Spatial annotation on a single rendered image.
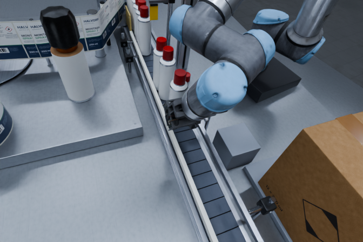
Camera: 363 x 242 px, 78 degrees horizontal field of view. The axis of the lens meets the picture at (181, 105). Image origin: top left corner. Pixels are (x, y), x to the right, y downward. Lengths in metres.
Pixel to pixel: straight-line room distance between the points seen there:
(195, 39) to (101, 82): 0.51
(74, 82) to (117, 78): 0.19
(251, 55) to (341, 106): 0.79
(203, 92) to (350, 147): 0.33
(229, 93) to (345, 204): 0.30
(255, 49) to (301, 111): 0.63
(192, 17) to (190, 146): 0.38
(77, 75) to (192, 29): 0.41
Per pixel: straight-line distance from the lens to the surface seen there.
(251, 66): 0.42
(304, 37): 0.89
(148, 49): 0.99
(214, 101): 0.35
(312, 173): 0.55
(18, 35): 0.96
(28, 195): 0.76
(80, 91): 0.80
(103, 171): 0.72
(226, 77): 0.36
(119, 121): 0.75
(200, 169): 0.67
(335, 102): 1.18
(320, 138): 0.53
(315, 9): 0.80
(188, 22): 0.48
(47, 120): 0.81
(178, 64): 1.00
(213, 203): 0.64
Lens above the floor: 1.47
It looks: 47 degrees down
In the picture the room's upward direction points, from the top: 9 degrees clockwise
